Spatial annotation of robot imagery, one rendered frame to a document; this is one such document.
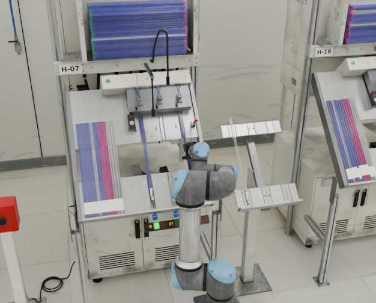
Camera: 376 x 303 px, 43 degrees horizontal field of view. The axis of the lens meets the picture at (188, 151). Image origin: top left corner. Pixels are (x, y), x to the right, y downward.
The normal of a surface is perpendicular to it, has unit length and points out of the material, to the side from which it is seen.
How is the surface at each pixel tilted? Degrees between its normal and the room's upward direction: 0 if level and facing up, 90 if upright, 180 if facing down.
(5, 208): 90
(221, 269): 7
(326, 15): 90
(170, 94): 45
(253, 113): 90
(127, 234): 90
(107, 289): 0
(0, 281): 0
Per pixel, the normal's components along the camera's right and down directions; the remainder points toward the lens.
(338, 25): -0.97, 0.11
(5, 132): 0.23, 0.45
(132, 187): 0.17, -0.32
